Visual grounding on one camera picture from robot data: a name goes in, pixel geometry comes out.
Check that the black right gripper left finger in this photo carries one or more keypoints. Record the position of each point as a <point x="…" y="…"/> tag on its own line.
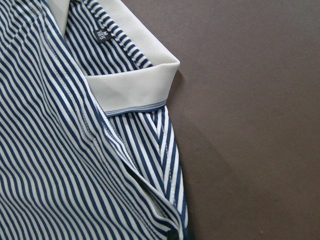
<point x="172" y="235"/>

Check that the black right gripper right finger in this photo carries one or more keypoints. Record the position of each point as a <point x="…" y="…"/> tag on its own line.
<point x="190" y="235"/>

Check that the navy white striped polo shirt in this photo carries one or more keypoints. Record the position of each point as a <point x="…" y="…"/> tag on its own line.
<point x="87" y="148"/>

